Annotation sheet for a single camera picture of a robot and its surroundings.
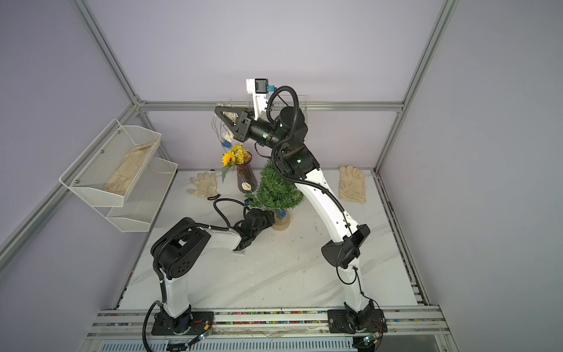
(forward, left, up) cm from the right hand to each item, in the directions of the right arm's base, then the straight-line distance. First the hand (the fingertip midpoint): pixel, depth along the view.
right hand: (217, 116), depth 54 cm
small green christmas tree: (-1, -13, -31) cm, 34 cm away
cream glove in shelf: (+4, +42, -26) cm, 50 cm away
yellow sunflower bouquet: (+22, +4, -32) cm, 39 cm away
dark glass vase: (+22, +3, -43) cm, 49 cm away
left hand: (+5, -9, -54) cm, 55 cm away
